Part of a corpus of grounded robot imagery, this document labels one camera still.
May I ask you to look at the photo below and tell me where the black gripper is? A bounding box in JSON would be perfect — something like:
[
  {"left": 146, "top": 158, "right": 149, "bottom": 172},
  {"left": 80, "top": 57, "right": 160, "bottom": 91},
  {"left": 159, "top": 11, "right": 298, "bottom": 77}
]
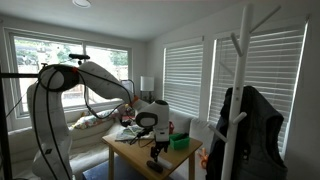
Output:
[{"left": 150, "top": 140, "right": 170, "bottom": 163}]

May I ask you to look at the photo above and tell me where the black remote control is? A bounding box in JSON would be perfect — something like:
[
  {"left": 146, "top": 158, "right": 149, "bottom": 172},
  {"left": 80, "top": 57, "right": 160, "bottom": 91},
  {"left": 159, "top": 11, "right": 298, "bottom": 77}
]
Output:
[{"left": 146, "top": 160, "right": 165, "bottom": 174}]

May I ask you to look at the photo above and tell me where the small wooden table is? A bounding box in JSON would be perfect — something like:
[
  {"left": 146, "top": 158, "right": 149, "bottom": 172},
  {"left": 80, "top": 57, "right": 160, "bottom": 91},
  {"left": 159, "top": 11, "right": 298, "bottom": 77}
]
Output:
[{"left": 101, "top": 131, "right": 204, "bottom": 180}]

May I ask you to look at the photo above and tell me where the green plastic bin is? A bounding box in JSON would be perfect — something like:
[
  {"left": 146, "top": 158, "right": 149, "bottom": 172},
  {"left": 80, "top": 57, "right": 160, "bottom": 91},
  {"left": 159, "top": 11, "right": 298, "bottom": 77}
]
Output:
[{"left": 169, "top": 132, "right": 191, "bottom": 151}]

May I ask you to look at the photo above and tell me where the printed white tote bag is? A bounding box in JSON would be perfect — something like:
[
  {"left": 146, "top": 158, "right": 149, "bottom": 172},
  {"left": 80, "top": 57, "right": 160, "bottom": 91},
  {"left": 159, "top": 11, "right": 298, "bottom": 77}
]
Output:
[{"left": 114, "top": 123, "right": 156, "bottom": 143}]

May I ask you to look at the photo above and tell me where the dark blue rug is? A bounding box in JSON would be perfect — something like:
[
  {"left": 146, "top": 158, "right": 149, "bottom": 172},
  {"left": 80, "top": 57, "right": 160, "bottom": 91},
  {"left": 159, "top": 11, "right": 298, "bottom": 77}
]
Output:
[{"left": 81, "top": 154, "right": 191, "bottom": 180}]

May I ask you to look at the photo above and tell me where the orange octopus plush toy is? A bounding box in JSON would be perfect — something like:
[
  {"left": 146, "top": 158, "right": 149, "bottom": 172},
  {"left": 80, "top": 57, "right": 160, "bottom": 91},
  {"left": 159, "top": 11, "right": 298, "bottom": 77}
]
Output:
[{"left": 196, "top": 148, "right": 210, "bottom": 170}]

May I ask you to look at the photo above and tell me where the light grey sofa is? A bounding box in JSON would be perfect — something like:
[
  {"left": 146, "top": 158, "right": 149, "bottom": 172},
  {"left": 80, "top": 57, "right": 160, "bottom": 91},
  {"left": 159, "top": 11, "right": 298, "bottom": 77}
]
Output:
[{"left": 8, "top": 109, "right": 218, "bottom": 175}]

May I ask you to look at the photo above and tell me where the white table lamp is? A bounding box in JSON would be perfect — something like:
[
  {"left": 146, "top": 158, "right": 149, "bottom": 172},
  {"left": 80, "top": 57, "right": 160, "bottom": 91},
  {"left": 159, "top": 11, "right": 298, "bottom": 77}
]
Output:
[{"left": 139, "top": 75, "right": 156, "bottom": 103}]

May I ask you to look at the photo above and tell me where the floral pillow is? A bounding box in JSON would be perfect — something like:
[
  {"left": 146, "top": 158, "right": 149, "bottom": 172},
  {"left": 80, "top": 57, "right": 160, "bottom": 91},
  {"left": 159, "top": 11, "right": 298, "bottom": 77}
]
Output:
[{"left": 71, "top": 109, "right": 116, "bottom": 131}]

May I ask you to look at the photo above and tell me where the narrow white window blind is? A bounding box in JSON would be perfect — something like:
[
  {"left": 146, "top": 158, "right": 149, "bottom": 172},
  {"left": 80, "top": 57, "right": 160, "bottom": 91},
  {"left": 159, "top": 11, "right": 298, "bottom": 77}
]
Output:
[{"left": 163, "top": 42, "right": 205, "bottom": 118}]

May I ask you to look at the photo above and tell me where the dark grey jacket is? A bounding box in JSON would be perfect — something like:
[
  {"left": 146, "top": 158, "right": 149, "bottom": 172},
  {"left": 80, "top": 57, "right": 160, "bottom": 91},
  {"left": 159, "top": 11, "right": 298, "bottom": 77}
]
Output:
[{"left": 205, "top": 85, "right": 289, "bottom": 180}]

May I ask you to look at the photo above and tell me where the white coat rack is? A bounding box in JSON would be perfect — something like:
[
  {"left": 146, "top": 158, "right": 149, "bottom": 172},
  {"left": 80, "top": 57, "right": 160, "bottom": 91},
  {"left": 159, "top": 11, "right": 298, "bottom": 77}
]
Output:
[{"left": 208, "top": 3, "right": 283, "bottom": 180}]

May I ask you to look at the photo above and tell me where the wide white window blind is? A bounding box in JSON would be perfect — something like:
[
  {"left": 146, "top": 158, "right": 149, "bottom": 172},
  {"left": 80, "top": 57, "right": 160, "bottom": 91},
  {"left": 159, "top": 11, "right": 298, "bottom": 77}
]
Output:
[{"left": 208, "top": 25, "right": 307, "bottom": 158}]

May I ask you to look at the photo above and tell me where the black metal stand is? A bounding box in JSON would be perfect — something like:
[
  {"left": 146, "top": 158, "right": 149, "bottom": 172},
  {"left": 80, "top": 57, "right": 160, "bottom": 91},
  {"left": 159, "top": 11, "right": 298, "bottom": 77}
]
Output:
[{"left": 0, "top": 71, "right": 42, "bottom": 180}]

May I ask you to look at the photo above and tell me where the large glass window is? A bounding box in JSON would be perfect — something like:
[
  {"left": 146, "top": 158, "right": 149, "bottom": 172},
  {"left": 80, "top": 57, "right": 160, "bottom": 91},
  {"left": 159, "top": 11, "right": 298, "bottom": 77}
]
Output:
[{"left": 3, "top": 29, "right": 133, "bottom": 118}]

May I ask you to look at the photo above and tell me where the round ceiling light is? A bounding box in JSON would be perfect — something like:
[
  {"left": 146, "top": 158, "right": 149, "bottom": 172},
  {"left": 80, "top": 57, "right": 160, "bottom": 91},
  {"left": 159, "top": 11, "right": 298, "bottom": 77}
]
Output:
[{"left": 72, "top": 0, "right": 93, "bottom": 9}]

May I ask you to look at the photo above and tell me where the black gripper cable bundle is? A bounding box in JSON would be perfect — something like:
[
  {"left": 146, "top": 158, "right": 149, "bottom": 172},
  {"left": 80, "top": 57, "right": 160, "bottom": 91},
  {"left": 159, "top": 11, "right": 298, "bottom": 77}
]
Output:
[{"left": 129, "top": 128, "right": 156, "bottom": 146}]

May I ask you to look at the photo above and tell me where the long black arm cable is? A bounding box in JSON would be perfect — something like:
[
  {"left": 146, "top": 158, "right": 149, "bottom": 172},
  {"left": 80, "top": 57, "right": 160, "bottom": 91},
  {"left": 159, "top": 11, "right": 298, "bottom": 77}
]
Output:
[{"left": 31, "top": 66, "right": 73, "bottom": 180}]

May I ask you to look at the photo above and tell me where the black camera on stand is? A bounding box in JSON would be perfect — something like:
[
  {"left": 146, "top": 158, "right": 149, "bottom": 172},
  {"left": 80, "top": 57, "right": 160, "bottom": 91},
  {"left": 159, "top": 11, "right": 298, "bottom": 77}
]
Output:
[{"left": 68, "top": 53, "right": 91, "bottom": 66}]

